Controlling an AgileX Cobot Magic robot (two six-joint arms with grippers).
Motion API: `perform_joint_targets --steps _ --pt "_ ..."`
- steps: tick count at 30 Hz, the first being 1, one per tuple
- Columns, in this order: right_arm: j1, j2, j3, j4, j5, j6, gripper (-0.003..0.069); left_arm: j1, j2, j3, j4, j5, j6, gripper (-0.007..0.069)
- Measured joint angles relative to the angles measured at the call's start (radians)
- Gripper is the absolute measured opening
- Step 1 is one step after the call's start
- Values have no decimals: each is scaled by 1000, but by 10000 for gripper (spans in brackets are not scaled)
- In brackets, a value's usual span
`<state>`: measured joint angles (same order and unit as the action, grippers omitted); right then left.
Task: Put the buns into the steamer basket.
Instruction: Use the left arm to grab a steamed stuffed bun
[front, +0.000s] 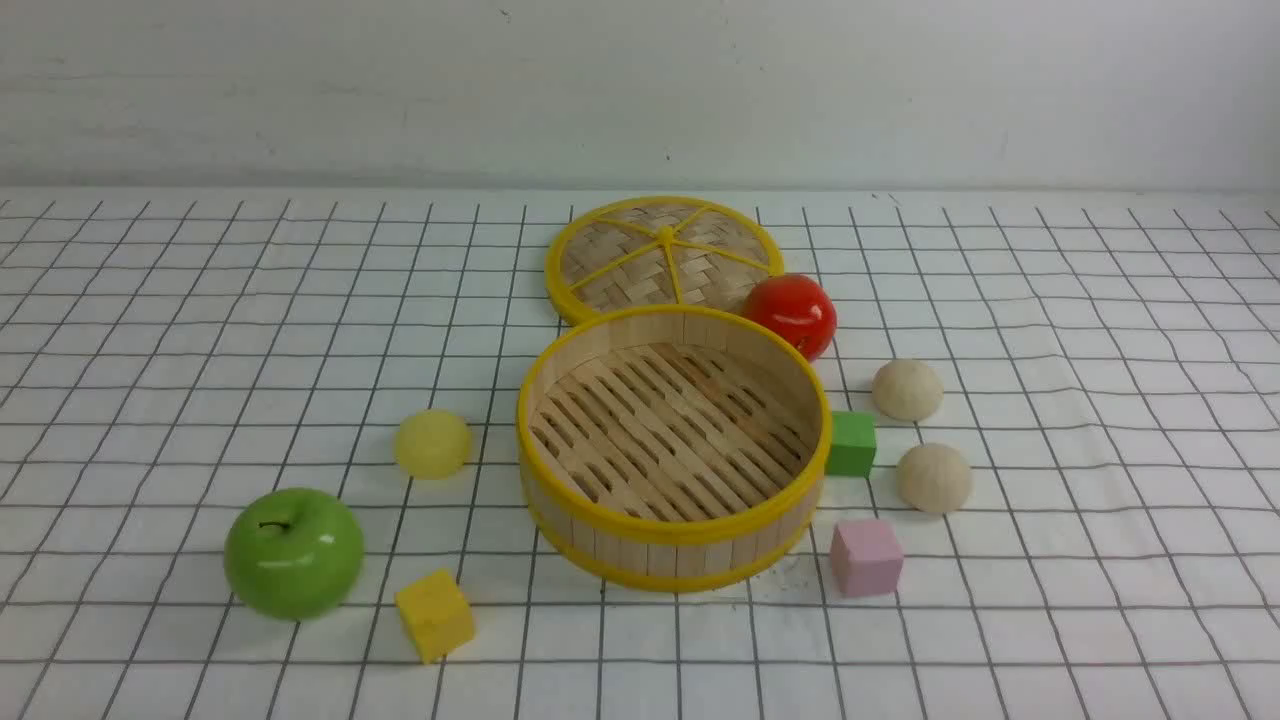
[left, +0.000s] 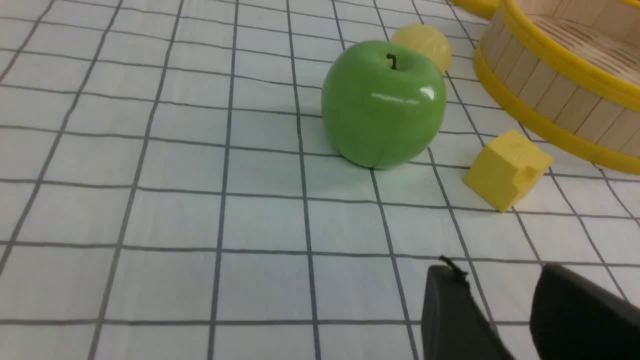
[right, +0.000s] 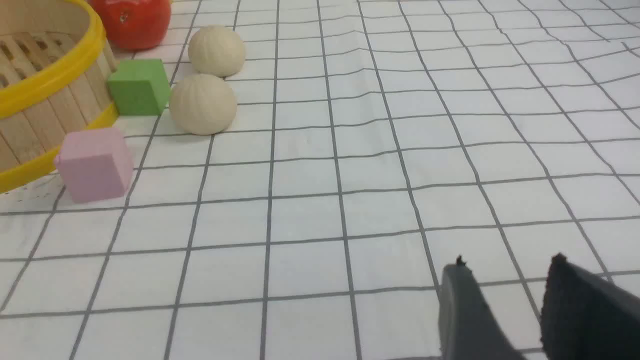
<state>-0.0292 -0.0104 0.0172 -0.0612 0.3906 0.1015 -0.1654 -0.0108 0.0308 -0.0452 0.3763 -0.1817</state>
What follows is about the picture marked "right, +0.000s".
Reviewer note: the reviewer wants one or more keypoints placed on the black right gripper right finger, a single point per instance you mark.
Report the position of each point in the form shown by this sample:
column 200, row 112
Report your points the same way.
column 585, row 317

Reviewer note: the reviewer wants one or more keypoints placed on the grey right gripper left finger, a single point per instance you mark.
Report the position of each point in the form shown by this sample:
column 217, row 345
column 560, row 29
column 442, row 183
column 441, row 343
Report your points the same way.
column 467, row 327

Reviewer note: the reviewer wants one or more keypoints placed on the white bun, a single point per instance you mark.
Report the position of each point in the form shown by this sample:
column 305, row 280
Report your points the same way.
column 217, row 50
column 202, row 104

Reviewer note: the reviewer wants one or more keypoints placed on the bamboo steamer tray yellow rim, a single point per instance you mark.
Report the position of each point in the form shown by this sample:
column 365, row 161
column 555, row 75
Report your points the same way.
column 55, row 63

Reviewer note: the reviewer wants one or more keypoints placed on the white grid tablecloth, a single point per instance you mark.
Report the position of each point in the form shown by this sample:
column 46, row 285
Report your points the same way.
column 374, row 142

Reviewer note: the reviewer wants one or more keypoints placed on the pink cube block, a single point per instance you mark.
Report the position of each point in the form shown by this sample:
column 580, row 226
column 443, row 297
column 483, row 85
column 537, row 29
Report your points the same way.
column 95, row 164

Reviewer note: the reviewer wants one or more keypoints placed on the green cube block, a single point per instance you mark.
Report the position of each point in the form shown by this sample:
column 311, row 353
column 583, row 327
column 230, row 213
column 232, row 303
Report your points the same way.
column 139, row 87

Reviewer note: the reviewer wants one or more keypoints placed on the red tomato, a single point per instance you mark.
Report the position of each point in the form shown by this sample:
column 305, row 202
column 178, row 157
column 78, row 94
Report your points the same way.
column 133, row 25

